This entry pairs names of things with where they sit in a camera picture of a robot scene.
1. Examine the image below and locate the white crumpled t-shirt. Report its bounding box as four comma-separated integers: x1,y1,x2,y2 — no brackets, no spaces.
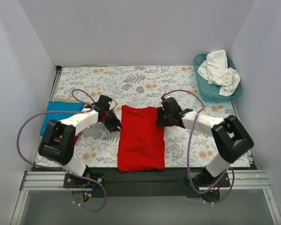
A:
198,50,241,97

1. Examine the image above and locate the teal plastic basket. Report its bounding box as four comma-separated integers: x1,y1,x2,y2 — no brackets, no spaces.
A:
193,54,243,103

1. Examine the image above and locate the floral table mat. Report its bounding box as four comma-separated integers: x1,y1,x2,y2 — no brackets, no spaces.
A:
52,66,235,167

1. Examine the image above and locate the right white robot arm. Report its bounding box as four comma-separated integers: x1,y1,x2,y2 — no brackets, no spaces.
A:
156,97,254,185

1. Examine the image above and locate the folded dark red t-shirt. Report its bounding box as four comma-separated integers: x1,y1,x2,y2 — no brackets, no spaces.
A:
74,133,81,144

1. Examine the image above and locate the aluminium frame rail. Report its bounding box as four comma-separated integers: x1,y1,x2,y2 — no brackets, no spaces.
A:
10,170,73,225

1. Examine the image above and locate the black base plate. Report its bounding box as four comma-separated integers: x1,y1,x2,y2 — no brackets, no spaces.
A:
63,166,235,199

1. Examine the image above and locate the folded blue t-shirt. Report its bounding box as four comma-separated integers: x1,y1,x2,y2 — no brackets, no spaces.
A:
40,101,84,136

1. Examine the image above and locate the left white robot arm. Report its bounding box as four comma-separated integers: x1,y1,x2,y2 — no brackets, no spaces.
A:
38,95,122,176

